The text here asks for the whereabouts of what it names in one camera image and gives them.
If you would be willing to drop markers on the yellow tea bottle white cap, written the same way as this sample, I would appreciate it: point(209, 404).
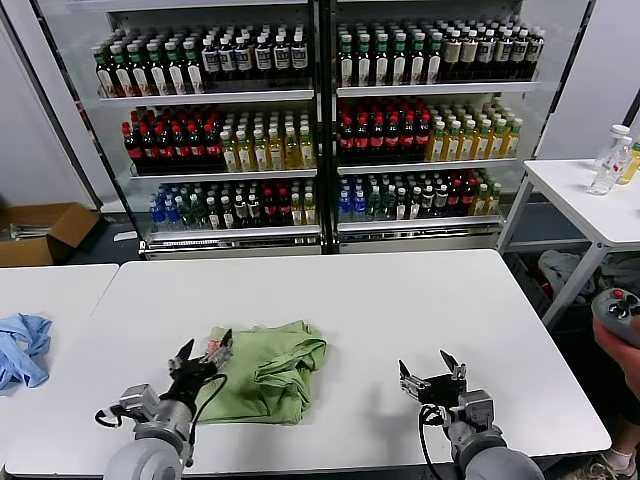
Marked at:
point(297, 212)
point(481, 201)
point(291, 155)
point(245, 157)
point(495, 200)
point(275, 156)
point(260, 156)
point(306, 154)
point(310, 211)
point(230, 157)

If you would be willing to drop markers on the pale grey cloth pile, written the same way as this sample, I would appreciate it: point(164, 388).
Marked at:
point(562, 270)

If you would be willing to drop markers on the clear bottle white cap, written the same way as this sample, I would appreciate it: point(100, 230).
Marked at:
point(619, 131)

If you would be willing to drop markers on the white side table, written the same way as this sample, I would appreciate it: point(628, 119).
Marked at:
point(565, 200)

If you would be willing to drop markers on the clear bottle red label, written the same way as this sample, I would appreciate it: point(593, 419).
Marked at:
point(607, 172)

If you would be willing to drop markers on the light green polo shirt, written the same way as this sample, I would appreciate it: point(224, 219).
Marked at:
point(260, 390)

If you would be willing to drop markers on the yellow green tea bottle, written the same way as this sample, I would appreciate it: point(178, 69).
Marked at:
point(512, 143)
point(497, 144)
point(437, 146)
point(482, 145)
point(467, 145)
point(452, 146)

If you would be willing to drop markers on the red cap cola bottle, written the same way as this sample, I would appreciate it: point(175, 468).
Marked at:
point(468, 196)
point(409, 141)
point(346, 142)
point(393, 141)
point(284, 209)
point(198, 150)
point(362, 142)
point(182, 151)
point(378, 142)
point(134, 152)
point(214, 149)
point(150, 151)
point(454, 197)
point(424, 140)
point(270, 210)
point(166, 151)

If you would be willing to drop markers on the small white floor object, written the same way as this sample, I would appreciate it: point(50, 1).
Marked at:
point(125, 235)

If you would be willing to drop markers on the blue drink bottle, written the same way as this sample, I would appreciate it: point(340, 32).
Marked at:
point(359, 206)
point(159, 215)
point(345, 206)
point(172, 215)

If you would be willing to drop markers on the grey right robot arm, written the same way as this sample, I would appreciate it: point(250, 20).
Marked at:
point(490, 460)

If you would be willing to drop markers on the brown cardboard box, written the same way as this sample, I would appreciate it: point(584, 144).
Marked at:
point(70, 225)

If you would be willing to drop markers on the person's sneaker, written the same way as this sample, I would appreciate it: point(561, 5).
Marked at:
point(617, 462)

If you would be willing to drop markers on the person's forearm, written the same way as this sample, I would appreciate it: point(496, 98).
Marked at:
point(634, 382)

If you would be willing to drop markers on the open glass cooler door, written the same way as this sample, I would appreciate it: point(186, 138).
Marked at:
point(70, 115)
point(560, 75)

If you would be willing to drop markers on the green cap white label bottle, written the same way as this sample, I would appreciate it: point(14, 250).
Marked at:
point(381, 65)
point(363, 65)
point(346, 65)
point(178, 75)
point(141, 77)
point(195, 74)
point(434, 63)
point(417, 64)
point(123, 77)
point(106, 77)
point(399, 65)
point(160, 76)

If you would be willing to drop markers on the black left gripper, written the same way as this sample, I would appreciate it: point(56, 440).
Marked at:
point(190, 380)

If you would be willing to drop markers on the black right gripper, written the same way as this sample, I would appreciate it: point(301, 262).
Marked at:
point(445, 390)

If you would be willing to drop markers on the white cooler shelf board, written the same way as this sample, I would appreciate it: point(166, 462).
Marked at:
point(435, 89)
point(425, 166)
point(225, 175)
point(205, 96)
point(235, 231)
point(420, 224)

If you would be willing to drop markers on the crumpled light blue cloth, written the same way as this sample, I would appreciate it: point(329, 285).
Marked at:
point(25, 350)

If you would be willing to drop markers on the person's bare leg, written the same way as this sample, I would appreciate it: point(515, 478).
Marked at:
point(629, 439)

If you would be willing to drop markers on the glass door beverage cooler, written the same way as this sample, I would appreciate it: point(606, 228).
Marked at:
point(225, 245)
point(415, 239)

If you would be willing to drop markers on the green tinted water bottle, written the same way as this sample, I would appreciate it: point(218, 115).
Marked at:
point(198, 215)
point(388, 204)
point(184, 215)
point(374, 205)

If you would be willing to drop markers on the bundle of metal rods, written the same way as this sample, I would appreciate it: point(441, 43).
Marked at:
point(25, 232)

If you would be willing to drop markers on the dark drink bottle white cap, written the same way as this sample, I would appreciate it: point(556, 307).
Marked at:
point(428, 201)
point(227, 215)
point(241, 212)
point(401, 205)
point(254, 211)
point(441, 200)
point(213, 216)
point(415, 204)

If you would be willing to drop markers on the person's hand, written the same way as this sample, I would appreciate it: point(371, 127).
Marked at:
point(620, 352)

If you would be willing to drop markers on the grey remote controller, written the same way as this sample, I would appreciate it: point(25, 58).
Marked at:
point(612, 320)

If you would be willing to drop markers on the grey green cloth pile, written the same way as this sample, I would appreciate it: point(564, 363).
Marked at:
point(620, 272)

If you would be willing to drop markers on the dark bottle beige label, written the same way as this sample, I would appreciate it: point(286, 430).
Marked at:
point(469, 52)
point(453, 52)

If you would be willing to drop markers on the yellow drink bottle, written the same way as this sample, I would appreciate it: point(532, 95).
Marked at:
point(631, 167)

